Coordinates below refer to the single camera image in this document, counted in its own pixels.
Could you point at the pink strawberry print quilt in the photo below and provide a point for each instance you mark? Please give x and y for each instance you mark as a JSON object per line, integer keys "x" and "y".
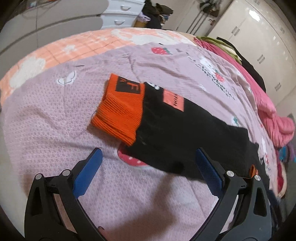
{"x": 47, "y": 128}

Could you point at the striped colourful pillow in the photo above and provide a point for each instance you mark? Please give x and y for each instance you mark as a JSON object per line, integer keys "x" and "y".
{"x": 287, "y": 153}

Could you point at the red patterned pillow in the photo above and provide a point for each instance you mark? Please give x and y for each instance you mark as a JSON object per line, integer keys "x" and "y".
{"x": 281, "y": 179}

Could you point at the white drawer cabinet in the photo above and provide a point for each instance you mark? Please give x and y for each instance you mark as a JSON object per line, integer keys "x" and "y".
{"x": 121, "y": 14}

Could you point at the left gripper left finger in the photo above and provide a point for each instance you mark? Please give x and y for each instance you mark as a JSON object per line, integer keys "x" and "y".
{"x": 43, "y": 220}

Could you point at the hanging bags on door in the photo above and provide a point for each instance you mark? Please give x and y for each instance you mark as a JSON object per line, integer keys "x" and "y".
{"x": 207, "y": 9}

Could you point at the green blanket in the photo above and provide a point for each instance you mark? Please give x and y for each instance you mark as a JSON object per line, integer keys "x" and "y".
{"x": 223, "y": 46}

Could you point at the white wardrobe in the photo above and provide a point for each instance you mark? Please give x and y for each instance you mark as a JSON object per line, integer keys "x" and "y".
{"x": 257, "y": 32}

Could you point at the pink comforter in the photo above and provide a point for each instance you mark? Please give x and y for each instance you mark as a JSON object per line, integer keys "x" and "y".
{"x": 280, "y": 129}

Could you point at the dark clothes pile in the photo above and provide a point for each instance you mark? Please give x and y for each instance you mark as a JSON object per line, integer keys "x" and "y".
{"x": 153, "y": 16}

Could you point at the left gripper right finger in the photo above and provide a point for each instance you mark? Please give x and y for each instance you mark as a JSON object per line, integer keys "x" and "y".
{"x": 242, "y": 211}

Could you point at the black garment on bed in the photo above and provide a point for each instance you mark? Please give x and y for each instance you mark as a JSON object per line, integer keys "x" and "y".
{"x": 247, "y": 66}

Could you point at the black sweater orange cuffs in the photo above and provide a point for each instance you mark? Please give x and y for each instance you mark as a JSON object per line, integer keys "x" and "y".
{"x": 164, "y": 130}

